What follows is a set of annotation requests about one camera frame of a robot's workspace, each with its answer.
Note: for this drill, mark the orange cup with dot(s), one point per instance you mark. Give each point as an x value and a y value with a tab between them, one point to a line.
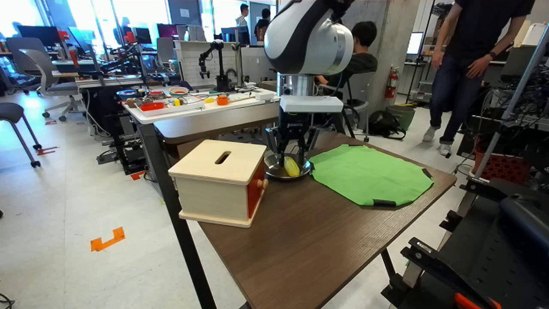
224	101

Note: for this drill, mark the orange floor tape marker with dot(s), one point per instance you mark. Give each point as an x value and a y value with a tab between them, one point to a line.
97	245

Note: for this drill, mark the grey swivel office chair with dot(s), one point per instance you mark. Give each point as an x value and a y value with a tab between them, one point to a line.
35	61

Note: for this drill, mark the standing person in dark shirt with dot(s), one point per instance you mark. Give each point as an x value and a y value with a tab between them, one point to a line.
481	29

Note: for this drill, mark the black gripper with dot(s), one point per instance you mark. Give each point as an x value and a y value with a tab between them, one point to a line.
292	128

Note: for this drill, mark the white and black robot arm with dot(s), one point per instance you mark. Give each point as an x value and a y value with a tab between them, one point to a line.
309	41

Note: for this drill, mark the white table with toys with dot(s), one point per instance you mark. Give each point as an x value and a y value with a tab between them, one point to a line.
217	123

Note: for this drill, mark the black metal table leg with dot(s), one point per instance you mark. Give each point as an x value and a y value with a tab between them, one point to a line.
191	259
388	267

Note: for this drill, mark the black stool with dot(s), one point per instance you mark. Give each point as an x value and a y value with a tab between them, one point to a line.
11	113

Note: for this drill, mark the distant person in dark shirt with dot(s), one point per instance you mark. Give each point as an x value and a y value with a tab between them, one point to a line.
263	24

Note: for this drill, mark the grey metal pole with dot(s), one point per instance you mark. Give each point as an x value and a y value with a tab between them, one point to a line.
512	101

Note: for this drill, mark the black equipment box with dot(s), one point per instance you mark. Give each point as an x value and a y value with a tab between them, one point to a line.
131	152

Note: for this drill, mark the silver metal pan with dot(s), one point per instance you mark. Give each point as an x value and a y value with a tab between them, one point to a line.
306	173

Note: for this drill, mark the distant person in white shirt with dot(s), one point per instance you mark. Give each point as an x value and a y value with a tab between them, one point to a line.
243	15

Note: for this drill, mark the red crate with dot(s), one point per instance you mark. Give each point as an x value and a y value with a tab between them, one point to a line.
503	169

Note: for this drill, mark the white work table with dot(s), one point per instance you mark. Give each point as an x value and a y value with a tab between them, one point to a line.
189	113

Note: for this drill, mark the black tape strip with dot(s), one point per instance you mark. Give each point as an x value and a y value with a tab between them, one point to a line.
385	204
428	173

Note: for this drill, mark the white computer monitor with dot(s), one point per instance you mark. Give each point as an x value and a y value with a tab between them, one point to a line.
416	44

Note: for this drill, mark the black backpack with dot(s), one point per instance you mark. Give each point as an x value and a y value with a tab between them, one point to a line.
387	123

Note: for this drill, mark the red fire extinguisher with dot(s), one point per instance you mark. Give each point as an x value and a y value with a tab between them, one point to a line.
392	87

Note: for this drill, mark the green cloth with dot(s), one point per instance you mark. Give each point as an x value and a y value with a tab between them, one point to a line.
366	175

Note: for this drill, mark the black cart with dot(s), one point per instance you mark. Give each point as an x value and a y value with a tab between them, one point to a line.
503	252

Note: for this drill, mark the small black robot arm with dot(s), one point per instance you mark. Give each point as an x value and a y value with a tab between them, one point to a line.
220	75

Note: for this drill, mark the seated person with black hair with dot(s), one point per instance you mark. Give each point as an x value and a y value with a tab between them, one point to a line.
366	61

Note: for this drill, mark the dark computer monitor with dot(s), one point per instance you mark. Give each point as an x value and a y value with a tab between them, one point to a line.
40	36

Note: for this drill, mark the wooden box with red side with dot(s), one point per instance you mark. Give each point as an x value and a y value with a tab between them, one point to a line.
212	190

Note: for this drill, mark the red tray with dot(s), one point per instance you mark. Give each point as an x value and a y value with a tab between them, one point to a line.
153	108

